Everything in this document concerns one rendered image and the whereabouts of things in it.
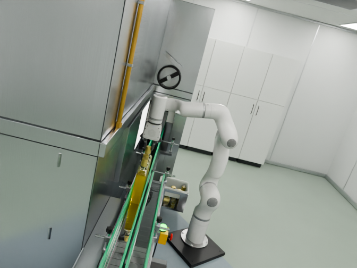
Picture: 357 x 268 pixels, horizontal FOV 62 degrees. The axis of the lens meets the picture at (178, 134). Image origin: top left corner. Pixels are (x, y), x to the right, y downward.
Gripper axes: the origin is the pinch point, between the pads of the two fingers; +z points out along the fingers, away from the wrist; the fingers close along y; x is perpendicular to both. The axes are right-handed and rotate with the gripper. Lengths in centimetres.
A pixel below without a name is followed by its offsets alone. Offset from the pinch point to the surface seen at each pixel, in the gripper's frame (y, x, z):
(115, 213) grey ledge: -8.2, -28.2, 31.4
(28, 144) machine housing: -42, -60, -12
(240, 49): 97, 378, -71
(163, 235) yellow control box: 20, -28, 38
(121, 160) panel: -12.6, -12.7, 7.6
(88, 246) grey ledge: -13, -57, 31
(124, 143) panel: -12.8, -12.6, -3.2
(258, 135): 179, 377, 72
